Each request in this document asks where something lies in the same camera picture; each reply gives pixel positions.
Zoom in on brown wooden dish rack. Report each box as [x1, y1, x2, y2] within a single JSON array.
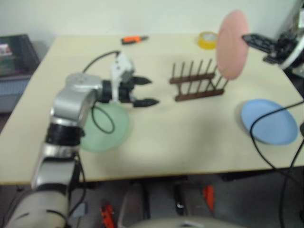
[[169, 59, 230, 102]]

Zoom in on grey blue storage box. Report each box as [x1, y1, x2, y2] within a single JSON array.
[[0, 77, 29, 113]]

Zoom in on green plate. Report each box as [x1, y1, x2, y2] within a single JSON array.
[[79, 103, 131, 154]]

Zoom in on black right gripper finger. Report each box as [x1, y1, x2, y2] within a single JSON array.
[[241, 33, 277, 54]]

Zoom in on blue plate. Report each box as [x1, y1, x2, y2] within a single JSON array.
[[241, 98, 299, 146]]

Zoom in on orange cone-shaped tool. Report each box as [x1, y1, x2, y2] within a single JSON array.
[[202, 185, 215, 211]]

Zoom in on small grey box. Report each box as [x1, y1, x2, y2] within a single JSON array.
[[73, 203, 87, 218]]

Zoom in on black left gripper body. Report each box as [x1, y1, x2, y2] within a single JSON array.
[[117, 77, 138, 107]]

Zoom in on yellow tape roll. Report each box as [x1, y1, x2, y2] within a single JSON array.
[[197, 31, 219, 50]]

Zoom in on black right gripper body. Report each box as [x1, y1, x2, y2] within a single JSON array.
[[263, 32, 300, 64]]

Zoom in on black rounded post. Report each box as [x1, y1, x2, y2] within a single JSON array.
[[174, 184, 186, 216]]

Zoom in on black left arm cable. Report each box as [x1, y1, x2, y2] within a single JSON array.
[[82, 49, 121, 133]]

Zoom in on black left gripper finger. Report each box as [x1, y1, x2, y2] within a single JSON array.
[[133, 98, 160, 108], [134, 76, 152, 86]]

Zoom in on dark wire crate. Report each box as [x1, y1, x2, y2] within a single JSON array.
[[0, 34, 41, 78]]

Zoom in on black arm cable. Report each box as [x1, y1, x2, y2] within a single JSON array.
[[82, 49, 121, 133], [249, 101, 304, 228]]

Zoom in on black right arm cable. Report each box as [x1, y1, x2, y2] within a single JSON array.
[[249, 101, 304, 228]]

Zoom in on orange black clamp tool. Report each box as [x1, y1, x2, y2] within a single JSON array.
[[100, 203, 115, 228]]

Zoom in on pink plate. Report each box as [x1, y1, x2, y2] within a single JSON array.
[[215, 9, 250, 80]]

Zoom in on beige robot torso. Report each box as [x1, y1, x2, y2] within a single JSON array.
[[133, 215, 250, 228]]

